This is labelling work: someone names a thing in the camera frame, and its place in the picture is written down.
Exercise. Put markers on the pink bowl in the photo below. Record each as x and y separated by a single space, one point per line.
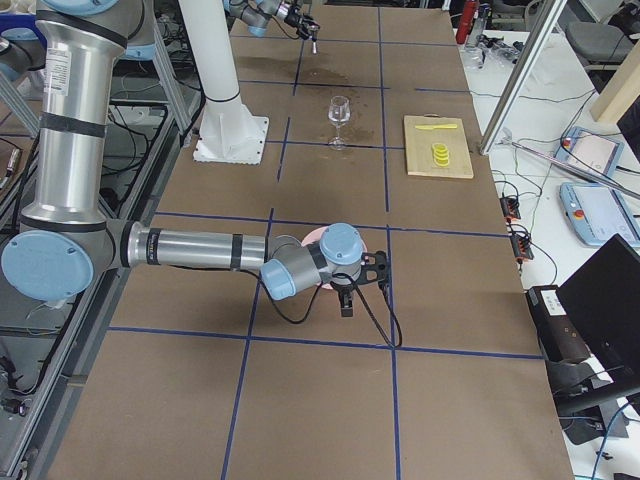
315 235

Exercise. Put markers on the blue storage bin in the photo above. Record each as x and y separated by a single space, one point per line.
21 26

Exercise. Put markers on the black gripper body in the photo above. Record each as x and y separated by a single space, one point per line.
298 21
344 290

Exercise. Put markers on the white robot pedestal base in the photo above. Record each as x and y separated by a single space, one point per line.
228 132

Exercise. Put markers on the yellow plastic knife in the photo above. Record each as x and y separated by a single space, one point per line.
432 127

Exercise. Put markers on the blue teach pendant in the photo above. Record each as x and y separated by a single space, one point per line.
597 213
590 151

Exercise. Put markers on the red cylinder bottle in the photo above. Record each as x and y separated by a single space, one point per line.
466 20

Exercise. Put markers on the aluminium frame post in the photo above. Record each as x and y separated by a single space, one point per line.
536 41

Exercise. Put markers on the far blue teach pendant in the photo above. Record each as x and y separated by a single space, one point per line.
590 151

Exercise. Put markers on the black monitor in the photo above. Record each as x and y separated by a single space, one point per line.
601 299

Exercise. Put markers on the bamboo cutting board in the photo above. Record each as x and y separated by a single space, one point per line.
419 152

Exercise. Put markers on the clear wine glass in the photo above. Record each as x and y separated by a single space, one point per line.
338 114

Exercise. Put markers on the grey office chair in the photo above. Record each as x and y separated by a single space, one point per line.
607 39

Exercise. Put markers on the steel double jigger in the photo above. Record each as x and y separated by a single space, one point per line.
314 49

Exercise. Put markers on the near blue teach pendant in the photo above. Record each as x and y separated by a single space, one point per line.
597 213

